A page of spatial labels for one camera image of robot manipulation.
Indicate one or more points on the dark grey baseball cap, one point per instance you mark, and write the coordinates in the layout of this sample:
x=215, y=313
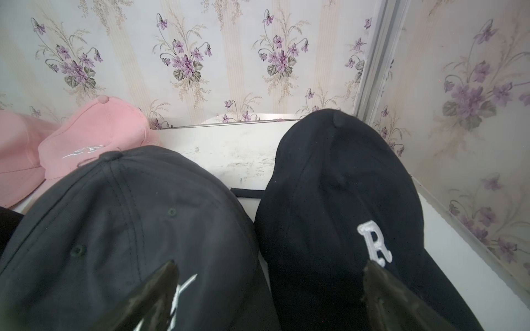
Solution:
x=97, y=234

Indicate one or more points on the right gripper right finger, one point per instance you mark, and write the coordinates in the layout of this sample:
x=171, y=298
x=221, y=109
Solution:
x=392, y=306

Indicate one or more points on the pink cap back wall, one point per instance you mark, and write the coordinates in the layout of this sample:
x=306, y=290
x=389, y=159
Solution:
x=21, y=170

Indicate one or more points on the pink cap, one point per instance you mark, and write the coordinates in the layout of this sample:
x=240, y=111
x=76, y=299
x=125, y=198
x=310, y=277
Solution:
x=103, y=125

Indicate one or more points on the black cap white letter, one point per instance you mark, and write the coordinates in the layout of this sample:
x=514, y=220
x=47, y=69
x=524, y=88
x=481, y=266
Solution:
x=338, y=198

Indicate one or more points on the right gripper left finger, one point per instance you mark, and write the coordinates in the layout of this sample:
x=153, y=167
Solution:
x=148, y=307

